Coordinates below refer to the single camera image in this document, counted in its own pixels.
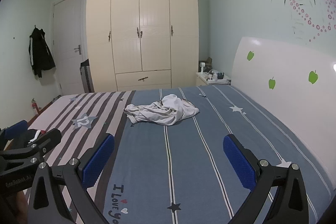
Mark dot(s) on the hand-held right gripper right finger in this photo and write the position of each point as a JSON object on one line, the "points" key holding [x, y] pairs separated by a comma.
{"points": [[239, 163]]}

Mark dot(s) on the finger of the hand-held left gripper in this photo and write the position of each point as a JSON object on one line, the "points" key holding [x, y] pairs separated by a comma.
{"points": [[15, 129], [50, 137]]}

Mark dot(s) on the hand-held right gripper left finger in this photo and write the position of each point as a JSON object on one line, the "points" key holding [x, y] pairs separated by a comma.
{"points": [[98, 161]]}

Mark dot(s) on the white shirt with striped trim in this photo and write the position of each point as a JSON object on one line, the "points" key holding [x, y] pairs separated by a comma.
{"points": [[168, 113]]}

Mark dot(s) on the person's left forearm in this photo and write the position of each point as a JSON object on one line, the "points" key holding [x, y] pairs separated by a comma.
{"points": [[22, 208]]}

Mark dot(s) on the red fire extinguisher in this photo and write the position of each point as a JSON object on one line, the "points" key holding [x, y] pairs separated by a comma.
{"points": [[34, 108]]}

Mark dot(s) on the striped star bedsheet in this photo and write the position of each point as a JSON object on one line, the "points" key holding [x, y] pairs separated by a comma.
{"points": [[183, 161]]}

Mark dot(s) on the grey and black luggage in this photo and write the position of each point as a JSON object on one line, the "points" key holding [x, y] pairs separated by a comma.
{"points": [[86, 77]]}

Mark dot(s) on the black jacket with white stripes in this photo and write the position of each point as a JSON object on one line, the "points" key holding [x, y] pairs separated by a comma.
{"points": [[39, 53]]}

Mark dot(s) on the white glossy headboard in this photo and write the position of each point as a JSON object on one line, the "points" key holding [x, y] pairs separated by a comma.
{"points": [[288, 98]]}

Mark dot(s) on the small nightstand clutter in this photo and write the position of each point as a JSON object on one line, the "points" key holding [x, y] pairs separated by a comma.
{"points": [[216, 76]]}

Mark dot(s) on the white nightstand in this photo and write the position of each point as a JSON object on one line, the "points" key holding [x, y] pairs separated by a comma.
{"points": [[202, 81]]}

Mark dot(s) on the small white fan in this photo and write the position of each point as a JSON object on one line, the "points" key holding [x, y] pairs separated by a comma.
{"points": [[203, 65]]}

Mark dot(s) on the brown cardboard box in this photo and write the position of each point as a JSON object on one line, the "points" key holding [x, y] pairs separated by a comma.
{"points": [[208, 61]]}

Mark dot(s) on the white room door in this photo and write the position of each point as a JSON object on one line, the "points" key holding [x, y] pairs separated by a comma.
{"points": [[68, 29]]}

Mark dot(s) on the green apple sticker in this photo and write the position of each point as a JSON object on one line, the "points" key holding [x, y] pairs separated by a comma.
{"points": [[313, 77]]}

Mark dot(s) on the cream wooden wardrobe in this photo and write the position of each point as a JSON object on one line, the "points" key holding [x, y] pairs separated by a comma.
{"points": [[155, 29]]}

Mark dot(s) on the pink flower wall stickers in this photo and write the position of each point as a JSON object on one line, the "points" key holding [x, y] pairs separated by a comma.
{"points": [[299, 7]]}

